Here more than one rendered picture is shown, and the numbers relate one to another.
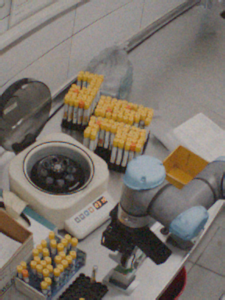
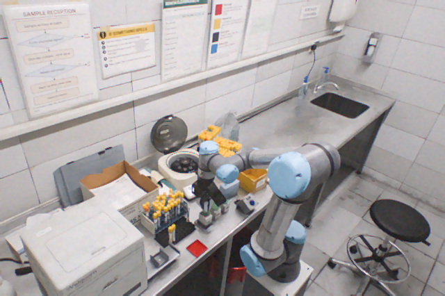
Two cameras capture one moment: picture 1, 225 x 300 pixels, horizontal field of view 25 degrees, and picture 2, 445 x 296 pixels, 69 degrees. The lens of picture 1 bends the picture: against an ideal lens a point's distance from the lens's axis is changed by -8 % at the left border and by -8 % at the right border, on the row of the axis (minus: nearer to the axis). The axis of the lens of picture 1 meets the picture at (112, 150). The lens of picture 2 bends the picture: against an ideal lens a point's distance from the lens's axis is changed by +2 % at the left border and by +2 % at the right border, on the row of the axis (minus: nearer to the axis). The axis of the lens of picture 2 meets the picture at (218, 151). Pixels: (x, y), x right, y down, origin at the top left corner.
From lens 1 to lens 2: 0.45 m
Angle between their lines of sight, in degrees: 15
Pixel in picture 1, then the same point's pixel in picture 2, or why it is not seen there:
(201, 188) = (236, 158)
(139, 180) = (204, 149)
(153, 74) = (252, 133)
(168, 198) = (216, 159)
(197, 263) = not seen: hidden behind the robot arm
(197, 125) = not seen: hidden behind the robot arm
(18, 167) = (164, 160)
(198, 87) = (277, 140)
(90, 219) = not seen: hidden behind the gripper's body
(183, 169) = (254, 175)
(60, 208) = (180, 179)
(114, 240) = (197, 188)
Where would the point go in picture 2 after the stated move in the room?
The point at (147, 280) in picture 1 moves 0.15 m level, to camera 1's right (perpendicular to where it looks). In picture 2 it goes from (220, 226) to (251, 235)
